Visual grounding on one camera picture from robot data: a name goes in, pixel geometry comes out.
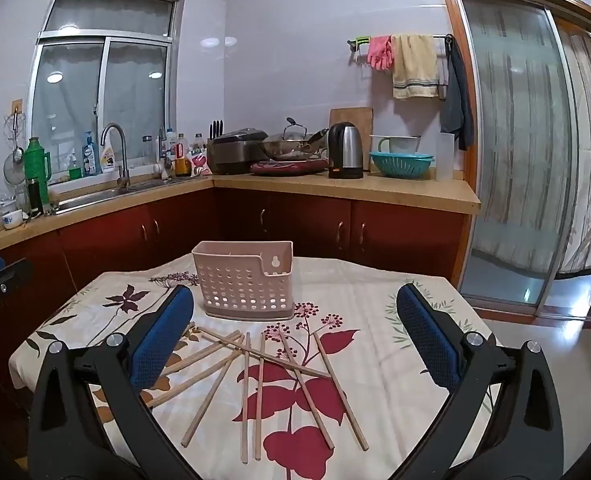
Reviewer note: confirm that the blue detergent bottle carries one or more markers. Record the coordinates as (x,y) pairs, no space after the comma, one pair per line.
(90,157)

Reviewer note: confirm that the metal towel rack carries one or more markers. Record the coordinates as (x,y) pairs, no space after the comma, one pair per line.
(443,36)

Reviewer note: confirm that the green plastic clip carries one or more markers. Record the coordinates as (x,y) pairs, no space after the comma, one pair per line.
(363,40)

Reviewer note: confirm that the white plastic bottle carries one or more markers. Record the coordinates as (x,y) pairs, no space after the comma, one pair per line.
(171,142)

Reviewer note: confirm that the amber oil bottle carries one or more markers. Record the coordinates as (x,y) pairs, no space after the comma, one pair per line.
(182,160)

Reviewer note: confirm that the grey hanging cloth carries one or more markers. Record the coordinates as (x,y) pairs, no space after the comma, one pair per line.
(456,105)

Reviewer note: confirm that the knife block with knives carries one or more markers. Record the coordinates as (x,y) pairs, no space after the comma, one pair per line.
(214,142)

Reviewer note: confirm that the white spray bottle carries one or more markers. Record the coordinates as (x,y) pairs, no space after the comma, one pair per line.
(108,160)

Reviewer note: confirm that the wooden cutting board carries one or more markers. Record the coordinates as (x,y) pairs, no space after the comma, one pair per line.
(366,125)

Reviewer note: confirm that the pink plastic utensil holder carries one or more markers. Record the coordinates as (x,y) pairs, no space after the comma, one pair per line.
(245,280)

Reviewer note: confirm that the tall white plastic container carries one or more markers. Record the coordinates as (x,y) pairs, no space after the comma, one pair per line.
(445,160)

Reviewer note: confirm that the red induction cooker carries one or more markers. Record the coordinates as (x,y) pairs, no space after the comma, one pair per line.
(285,166)

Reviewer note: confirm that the steel kitchen sink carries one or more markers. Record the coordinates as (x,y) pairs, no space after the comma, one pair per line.
(100,195)

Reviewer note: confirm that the teal plastic colander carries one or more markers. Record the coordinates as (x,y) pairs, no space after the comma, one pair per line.
(400,164)

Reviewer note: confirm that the grey rice cooker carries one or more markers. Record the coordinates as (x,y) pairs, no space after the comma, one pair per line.
(235,152)

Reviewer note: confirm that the aluminium frame window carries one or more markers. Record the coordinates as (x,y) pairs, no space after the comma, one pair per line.
(105,85)

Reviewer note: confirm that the white blue patterned bowl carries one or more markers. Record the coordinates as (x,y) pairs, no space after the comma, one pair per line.
(13,220)

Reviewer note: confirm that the green thermos jug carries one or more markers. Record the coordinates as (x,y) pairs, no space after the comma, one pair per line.
(36,160)

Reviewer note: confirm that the steel wok with lid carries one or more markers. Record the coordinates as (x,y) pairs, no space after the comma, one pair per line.
(290,147)

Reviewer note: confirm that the small clear capped bottle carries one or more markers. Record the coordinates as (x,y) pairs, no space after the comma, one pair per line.
(198,142)

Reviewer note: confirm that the clear glass jar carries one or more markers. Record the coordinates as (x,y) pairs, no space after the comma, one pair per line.
(148,152)

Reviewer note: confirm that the red white snack bag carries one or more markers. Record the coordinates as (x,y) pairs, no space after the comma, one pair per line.
(200,164)

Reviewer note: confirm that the wooden door frame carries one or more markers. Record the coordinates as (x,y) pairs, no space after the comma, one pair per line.
(450,20)

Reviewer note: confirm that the sliding glass door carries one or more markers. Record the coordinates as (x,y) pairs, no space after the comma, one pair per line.
(515,160)

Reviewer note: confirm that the steel kitchen faucet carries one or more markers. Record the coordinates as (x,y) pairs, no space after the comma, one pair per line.
(121,160)

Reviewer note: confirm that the yellow striped towel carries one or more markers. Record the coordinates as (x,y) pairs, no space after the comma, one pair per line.
(415,67)

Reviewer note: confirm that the green dish soap bottle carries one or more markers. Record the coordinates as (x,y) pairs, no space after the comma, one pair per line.
(75,170)

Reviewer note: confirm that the pink rubber gloves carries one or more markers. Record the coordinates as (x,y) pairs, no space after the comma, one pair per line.
(380,52)

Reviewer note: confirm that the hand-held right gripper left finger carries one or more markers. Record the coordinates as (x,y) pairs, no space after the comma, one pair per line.
(163,340)

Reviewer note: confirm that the steel electric kettle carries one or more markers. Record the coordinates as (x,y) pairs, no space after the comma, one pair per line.
(346,152)

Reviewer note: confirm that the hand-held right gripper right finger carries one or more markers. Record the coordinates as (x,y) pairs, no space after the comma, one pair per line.
(425,340)

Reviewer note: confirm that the floral tablecloth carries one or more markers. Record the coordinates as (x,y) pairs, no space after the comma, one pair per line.
(375,320)

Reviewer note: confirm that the black bottle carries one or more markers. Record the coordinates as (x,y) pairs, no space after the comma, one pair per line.
(35,197)

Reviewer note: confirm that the pile of wooden chopsticks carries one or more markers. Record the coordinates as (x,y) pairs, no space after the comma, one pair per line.
(246,385)

